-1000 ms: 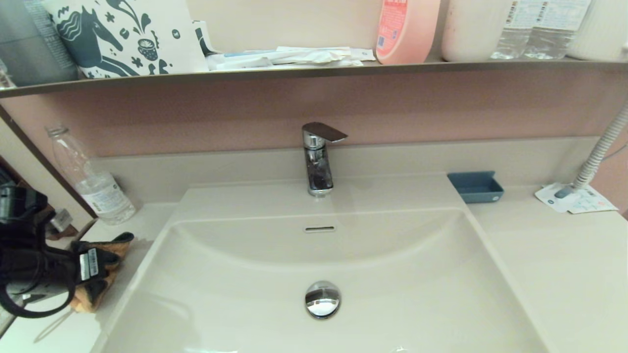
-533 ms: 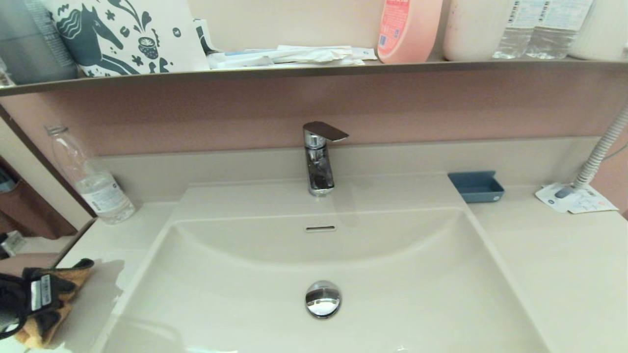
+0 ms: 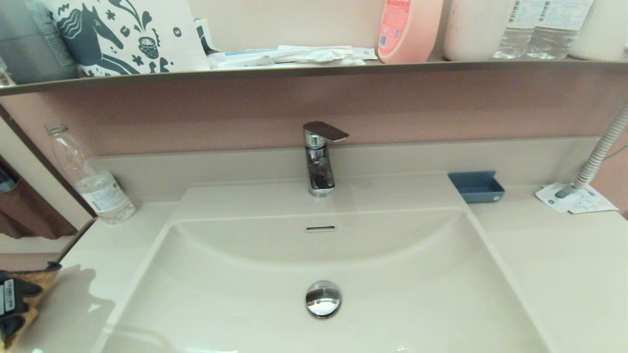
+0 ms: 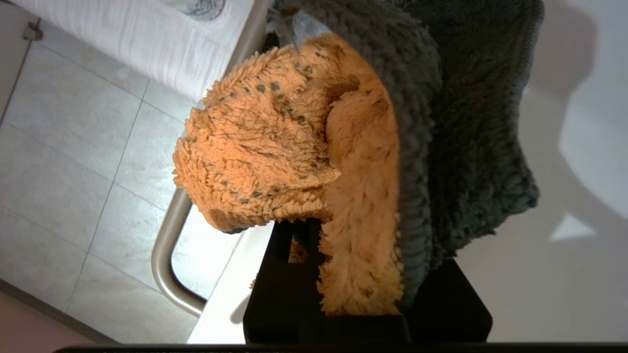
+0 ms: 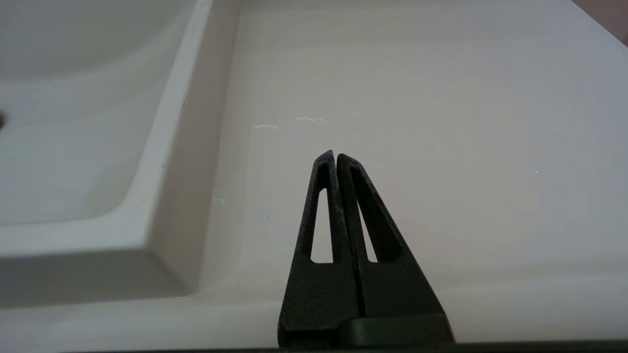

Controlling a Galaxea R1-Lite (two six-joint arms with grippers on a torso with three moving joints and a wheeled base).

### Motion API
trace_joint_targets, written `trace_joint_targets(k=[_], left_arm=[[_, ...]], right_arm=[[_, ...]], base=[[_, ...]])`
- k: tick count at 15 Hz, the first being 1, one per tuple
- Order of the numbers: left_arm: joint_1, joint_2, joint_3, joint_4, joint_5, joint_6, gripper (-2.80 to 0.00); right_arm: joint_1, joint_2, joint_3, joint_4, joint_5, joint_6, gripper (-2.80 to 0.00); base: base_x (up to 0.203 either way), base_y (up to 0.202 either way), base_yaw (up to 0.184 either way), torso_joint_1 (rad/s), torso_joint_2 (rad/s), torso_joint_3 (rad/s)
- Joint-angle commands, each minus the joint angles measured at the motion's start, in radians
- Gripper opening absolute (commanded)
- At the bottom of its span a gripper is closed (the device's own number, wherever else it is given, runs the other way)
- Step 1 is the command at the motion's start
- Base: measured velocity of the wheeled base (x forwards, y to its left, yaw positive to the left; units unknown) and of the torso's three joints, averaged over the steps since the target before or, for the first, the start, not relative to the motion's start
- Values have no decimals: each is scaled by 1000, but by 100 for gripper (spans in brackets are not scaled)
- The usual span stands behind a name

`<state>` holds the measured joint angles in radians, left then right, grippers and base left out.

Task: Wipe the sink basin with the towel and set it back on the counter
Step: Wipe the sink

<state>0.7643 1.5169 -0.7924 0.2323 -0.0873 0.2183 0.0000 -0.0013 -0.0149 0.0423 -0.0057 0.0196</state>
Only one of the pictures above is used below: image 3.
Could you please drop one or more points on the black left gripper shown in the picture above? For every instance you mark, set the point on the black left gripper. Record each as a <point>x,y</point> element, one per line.
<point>7,298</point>

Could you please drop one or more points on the orange and grey cleaning cloth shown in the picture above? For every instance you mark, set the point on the orange and grey cleaning cloth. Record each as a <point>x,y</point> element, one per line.
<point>46,277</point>

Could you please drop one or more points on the chrome lever faucet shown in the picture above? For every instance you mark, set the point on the chrome lever faucet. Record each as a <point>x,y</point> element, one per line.
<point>320,166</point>

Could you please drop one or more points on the chrome sink drain stopper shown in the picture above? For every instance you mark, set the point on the chrome sink drain stopper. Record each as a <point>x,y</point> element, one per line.
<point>323,299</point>

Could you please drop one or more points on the white ceramic sink basin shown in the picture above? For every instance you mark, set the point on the white ceramic sink basin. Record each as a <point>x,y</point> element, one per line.
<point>392,294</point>

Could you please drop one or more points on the clear plastic water bottle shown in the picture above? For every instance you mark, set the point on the clear plastic water bottle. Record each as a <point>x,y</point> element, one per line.
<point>98,191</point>

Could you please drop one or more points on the grey container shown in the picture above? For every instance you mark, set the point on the grey container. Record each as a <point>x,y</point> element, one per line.
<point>29,44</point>

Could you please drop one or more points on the white bag with horse print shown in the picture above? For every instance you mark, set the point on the white bag with horse print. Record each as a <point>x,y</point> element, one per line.
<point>127,34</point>

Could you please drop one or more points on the white box with dark print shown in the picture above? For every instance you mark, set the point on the white box with dark print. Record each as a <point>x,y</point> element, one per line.
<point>206,37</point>

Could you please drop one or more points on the white sachet with blue stripe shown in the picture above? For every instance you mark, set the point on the white sachet with blue stripe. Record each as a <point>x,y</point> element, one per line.
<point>240,58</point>

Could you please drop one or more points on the crumpled white plastic packet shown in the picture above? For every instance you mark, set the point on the crumpled white plastic packet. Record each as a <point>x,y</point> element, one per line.
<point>319,54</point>

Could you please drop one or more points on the small white sachet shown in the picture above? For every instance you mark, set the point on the small white sachet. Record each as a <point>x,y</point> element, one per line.
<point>365,52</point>

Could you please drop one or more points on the blue plastic soap dish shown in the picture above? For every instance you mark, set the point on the blue plastic soap dish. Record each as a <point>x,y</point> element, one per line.
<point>478,189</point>

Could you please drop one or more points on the pink plastic bottle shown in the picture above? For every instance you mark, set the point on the pink plastic bottle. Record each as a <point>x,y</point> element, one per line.
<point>409,29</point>

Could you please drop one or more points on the plain white round container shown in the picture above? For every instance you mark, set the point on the plain white round container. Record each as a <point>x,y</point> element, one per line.
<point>473,29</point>

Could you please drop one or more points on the white printed paper leaflet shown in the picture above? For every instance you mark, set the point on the white printed paper leaflet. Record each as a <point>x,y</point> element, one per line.
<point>552,198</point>
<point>598,202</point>

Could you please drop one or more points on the small clear labelled water bottle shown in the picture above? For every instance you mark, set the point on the small clear labelled water bottle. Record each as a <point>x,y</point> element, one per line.
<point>559,34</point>
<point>515,34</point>

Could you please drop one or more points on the white ribbed container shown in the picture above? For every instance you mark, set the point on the white ribbed container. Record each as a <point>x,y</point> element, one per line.
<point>606,29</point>

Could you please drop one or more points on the brown wall shelf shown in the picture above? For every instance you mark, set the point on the brown wall shelf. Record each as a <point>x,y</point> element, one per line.
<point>294,70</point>

